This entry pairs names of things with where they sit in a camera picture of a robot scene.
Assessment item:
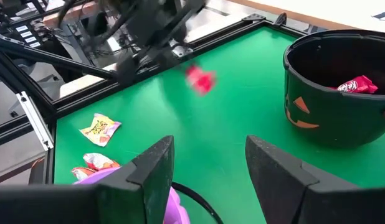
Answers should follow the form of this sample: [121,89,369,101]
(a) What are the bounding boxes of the yellow candy packet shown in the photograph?
[78,113,123,148]

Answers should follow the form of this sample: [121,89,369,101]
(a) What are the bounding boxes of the purple plastic bucket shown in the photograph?
[72,166,225,224]

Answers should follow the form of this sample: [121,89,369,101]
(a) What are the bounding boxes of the black box white labels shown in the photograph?
[10,22,45,50]

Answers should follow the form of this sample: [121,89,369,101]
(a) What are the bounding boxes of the red candy wrapper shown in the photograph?
[184,64,217,96]
[328,75,379,95]

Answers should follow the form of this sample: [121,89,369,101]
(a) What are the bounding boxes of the black aluminium table frame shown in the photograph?
[0,11,308,187]

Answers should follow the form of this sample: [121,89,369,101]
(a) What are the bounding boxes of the orange candy wrapper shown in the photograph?
[82,152,121,170]
[70,166,98,182]

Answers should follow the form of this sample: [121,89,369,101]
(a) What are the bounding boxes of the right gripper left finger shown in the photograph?
[0,135,176,224]

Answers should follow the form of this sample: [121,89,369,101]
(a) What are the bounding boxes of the silver frame bracket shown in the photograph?
[16,90,55,151]

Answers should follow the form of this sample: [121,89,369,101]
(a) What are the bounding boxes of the light wooden desk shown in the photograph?
[228,0,385,35]

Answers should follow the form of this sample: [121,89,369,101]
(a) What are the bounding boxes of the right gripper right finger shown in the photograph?
[245,135,385,224]

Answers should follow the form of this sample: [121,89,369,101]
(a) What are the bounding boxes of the black jack-o-lantern bucket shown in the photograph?
[282,29,385,147]

